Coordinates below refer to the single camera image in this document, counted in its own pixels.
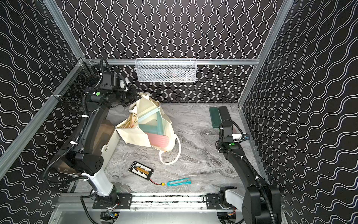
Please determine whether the teal utility knife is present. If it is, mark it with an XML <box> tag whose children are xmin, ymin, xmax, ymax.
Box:
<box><xmin>167</xmin><ymin>178</ymin><xmax>192</xmax><ymax>187</ymax></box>

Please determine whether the white wire mesh basket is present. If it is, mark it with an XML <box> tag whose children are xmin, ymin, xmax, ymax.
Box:
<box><xmin>134</xmin><ymin>58</ymin><xmax>198</xmax><ymax>83</ymax></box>

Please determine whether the dark green pencil case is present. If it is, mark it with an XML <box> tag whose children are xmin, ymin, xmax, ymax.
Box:
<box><xmin>209</xmin><ymin>107</ymin><xmax>222</xmax><ymax>128</ymax></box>

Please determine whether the cream canvas tote bag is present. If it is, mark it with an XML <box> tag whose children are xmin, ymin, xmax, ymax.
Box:
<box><xmin>116</xmin><ymin>92</ymin><xmax>182</xmax><ymax>165</ymax></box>

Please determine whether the black pencil case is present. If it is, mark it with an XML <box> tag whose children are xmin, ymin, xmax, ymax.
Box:
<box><xmin>219</xmin><ymin>106</ymin><xmax>232</xmax><ymax>127</ymax></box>

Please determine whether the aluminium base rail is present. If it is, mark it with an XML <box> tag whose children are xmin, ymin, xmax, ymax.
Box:
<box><xmin>58</xmin><ymin>192</ymin><xmax>280</xmax><ymax>212</ymax></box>

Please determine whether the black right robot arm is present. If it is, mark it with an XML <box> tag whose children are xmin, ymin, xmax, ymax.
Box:
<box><xmin>218</xmin><ymin>142</ymin><xmax>282</xmax><ymax>224</ymax></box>

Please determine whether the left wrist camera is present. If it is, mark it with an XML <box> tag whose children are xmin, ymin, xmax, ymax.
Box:
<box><xmin>100</xmin><ymin>72</ymin><xmax>129</xmax><ymax>92</ymax></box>

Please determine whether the black battery pack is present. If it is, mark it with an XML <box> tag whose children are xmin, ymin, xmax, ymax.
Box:
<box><xmin>128</xmin><ymin>161</ymin><xmax>154</xmax><ymax>180</ymax></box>

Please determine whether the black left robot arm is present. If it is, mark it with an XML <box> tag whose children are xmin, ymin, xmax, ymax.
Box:
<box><xmin>42</xmin><ymin>88</ymin><xmax>140</xmax><ymax>203</ymax></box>

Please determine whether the brown storage box white handle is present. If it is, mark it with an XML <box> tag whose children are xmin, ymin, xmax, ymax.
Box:
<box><xmin>53</xmin><ymin>119</ymin><xmax>120</xmax><ymax>176</ymax></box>

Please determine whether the light green case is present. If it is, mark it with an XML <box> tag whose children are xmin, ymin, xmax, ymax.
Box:
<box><xmin>138</xmin><ymin>107</ymin><xmax>160</xmax><ymax>123</ymax></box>

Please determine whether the teal pencil case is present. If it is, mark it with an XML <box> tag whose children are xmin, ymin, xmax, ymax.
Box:
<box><xmin>139</xmin><ymin>112</ymin><xmax>164</xmax><ymax>135</ymax></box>

